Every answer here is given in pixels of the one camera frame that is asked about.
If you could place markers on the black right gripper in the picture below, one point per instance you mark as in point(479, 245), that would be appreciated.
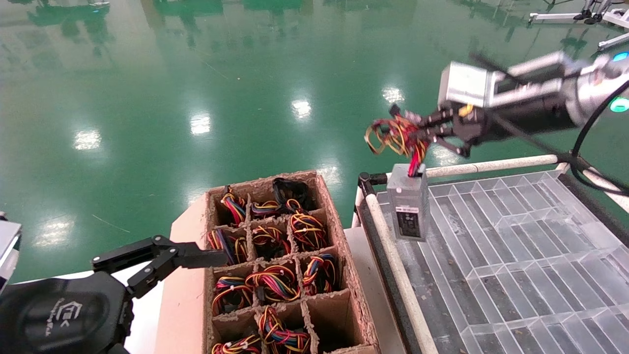
point(521, 115)

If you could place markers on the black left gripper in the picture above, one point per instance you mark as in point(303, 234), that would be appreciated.
point(59, 314)

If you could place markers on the clear plastic divider tray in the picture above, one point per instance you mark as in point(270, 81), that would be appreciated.
point(530, 255)

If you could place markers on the white metal stand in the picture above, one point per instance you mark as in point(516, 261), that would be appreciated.
point(614, 43)

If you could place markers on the brown pulp divider box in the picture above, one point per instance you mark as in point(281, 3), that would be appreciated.
point(329, 319)

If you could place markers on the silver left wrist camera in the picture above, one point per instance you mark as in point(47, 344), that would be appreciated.
point(9, 250)

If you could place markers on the white stand with black legs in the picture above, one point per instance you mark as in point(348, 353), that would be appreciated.
point(560, 17)

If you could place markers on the white tube cart frame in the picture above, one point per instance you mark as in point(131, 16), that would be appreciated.
point(491, 165)

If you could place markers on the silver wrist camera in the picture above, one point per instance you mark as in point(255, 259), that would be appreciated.
point(467, 83)
point(9, 250)

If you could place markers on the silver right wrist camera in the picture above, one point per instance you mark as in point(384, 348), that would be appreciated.
point(467, 83)

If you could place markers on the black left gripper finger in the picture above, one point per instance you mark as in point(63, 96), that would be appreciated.
point(196, 258)

